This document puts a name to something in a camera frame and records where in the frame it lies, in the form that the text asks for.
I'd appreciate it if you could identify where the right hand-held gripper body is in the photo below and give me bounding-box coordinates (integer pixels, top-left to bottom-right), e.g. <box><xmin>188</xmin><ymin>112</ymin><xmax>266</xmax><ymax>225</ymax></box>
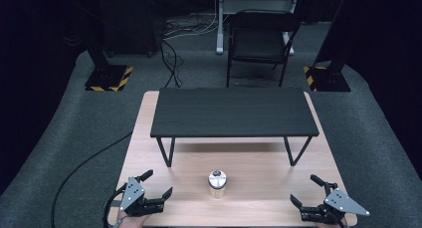
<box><xmin>300</xmin><ymin>182</ymin><xmax>371</xmax><ymax>225</ymax></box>

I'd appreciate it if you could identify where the long black floor cable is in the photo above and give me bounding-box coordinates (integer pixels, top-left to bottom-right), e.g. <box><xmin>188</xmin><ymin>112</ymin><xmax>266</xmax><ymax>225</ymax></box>
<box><xmin>50</xmin><ymin>131</ymin><xmax>133</xmax><ymax>228</ymax></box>

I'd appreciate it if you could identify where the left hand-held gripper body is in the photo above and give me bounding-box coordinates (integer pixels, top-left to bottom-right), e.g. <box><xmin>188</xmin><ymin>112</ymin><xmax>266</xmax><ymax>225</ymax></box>
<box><xmin>118</xmin><ymin>176</ymin><xmax>166</xmax><ymax>218</ymax></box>

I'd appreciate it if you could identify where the black tabletop shelf riser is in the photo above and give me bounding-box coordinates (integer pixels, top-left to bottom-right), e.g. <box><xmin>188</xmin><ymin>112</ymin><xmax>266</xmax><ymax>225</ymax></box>
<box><xmin>149</xmin><ymin>87</ymin><xmax>320</xmax><ymax>168</ymax></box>

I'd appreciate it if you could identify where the black folding chair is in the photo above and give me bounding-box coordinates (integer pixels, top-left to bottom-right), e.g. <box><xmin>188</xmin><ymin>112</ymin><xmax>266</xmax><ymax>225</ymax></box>
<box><xmin>226</xmin><ymin>9</ymin><xmax>302</xmax><ymax>88</ymax></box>

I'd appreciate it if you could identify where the black stand with striped base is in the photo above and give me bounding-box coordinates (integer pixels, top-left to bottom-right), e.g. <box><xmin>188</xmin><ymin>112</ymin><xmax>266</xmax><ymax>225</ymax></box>
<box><xmin>303</xmin><ymin>38</ymin><xmax>352</xmax><ymax>93</ymax></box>
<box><xmin>84</xmin><ymin>38</ymin><xmax>134</xmax><ymax>93</ymax></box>

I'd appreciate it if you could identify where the bundle of light floor cables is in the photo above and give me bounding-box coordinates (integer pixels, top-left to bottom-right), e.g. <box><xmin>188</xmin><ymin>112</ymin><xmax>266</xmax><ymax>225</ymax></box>
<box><xmin>162</xmin><ymin>13</ymin><xmax>230</xmax><ymax>42</ymax></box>

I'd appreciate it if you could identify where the person's left hand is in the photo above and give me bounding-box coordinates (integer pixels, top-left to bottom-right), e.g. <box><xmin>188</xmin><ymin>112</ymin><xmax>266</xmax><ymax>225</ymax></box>
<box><xmin>115</xmin><ymin>210</ymin><xmax>149</xmax><ymax>228</ymax></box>

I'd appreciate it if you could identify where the tangled black floor cable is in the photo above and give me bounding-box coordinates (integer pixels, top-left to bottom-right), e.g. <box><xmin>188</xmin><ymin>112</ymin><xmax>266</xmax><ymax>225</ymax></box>
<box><xmin>159</xmin><ymin>38</ymin><xmax>185</xmax><ymax>89</ymax></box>

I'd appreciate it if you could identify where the white metal desk frame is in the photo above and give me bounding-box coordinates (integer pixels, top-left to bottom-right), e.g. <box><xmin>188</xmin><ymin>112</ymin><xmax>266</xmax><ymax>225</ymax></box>
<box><xmin>215</xmin><ymin>0</ymin><xmax>302</xmax><ymax>56</ymax></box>

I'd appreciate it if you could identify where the silver-topped drink can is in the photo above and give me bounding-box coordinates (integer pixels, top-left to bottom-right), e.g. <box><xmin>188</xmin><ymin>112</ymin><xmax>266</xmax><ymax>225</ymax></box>
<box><xmin>207</xmin><ymin>169</ymin><xmax>228</xmax><ymax>200</ymax></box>

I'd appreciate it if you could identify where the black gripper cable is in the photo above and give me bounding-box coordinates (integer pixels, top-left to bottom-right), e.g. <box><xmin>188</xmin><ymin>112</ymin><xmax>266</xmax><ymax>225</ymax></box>
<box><xmin>103</xmin><ymin>182</ymin><xmax>128</xmax><ymax>228</ymax></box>

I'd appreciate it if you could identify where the person's right hand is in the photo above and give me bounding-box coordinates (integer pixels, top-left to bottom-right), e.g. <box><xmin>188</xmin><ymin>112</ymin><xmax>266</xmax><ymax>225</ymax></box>
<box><xmin>315</xmin><ymin>218</ymin><xmax>349</xmax><ymax>228</ymax></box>

